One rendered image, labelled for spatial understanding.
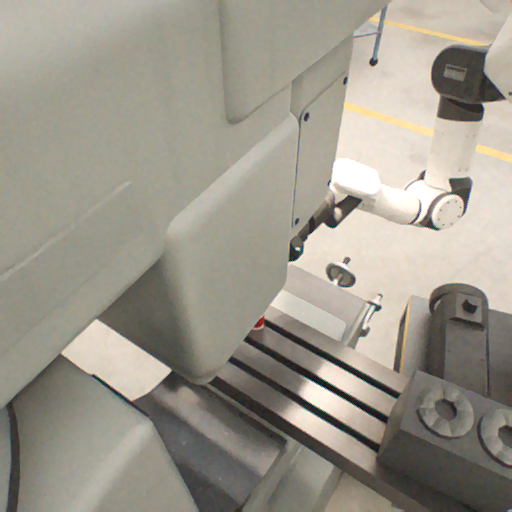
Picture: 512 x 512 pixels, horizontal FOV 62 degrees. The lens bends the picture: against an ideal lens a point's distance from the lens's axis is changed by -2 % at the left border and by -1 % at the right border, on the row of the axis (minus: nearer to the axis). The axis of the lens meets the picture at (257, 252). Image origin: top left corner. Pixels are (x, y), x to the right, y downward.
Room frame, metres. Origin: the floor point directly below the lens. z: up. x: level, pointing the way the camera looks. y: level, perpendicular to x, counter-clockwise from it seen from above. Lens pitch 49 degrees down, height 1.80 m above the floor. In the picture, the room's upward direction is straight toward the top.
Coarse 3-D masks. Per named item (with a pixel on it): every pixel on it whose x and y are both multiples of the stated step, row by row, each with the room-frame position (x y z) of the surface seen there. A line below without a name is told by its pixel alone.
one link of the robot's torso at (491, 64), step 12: (504, 24) 0.77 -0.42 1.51; (504, 36) 0.73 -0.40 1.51; (492, 48) 0.73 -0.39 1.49; (504, 48) 0.69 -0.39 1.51; (492, 60) 0.70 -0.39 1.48; (504, 60) 0.68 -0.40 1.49; (492, 72) 0.70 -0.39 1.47; (504, 72) 0.67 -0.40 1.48; (504, 84) 0.66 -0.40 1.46; (504, 96) 0.70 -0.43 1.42
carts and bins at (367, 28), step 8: (384, 8) 3.83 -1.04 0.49; (384, 16) 3.83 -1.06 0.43; (368, 24) 3.98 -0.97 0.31; (360, 32) 3.80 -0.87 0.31; (368, 32) 3.80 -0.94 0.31; (376, 32) 3.81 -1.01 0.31; (376, 40) 3.84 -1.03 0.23; (376, 48) 3.83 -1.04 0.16; (376, 56) 3.84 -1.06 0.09; (376, 64) 3.85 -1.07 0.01
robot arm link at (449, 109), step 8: (440, 96) 0.82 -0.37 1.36; (440, 104) 0.81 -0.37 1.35; (448, 104) 0.79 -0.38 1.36; (456, 104) 0.78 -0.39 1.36; (464, 104) 0.79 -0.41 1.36; (480, 104) 0.81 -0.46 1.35; (440, 112) 0.79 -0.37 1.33; (448, 112) 0.78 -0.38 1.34; (456, 112) 0.77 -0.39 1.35; (464, 112) 0.76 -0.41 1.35; (472, 112) 0.76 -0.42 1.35; (480, 112) 0.77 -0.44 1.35; (456, 120) 0.76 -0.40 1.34; (464, 120) 0.76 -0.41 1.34; (472, 120) 0.76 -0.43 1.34; (480, 120) 0.77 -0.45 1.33
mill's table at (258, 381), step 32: (288, 320) 0.57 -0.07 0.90; (256, 352) 0.48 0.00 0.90; (288, 352) 0.48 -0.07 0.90; (320, 352) 0.49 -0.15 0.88; (352, 352) 0.48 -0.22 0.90; (224, 384) 0.41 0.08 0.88; (256, 384) 0.41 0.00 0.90; (288, 384) 0.41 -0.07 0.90; (320, 384) 0.42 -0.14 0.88; (352, 384) 0.41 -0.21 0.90; (384, 384) 0.41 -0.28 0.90; (288, 416) 0.33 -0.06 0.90; (320, 416) 0.34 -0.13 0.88; (352, 416) 0.33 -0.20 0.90; (384, 416) 0.34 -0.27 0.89; (320, 448) 0.28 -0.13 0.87; (352, 448) 0.27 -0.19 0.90; (384, 480) 0.21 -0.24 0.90
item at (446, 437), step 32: (416, 384) 0.32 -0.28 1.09; (448, 384) 0.32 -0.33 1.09; (416, 416) 0.26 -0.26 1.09; (448, 416) 0.26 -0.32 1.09; (480, 416) 0.26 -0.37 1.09; (384, 448) 0.25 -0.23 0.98; (416, 448) 0.23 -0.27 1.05; (448, 448) 0.21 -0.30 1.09; (480, 448) 0.21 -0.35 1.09; (416, 480) 0.21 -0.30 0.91; (448, 480) 0.19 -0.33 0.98; (480, 480) 0.18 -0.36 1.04
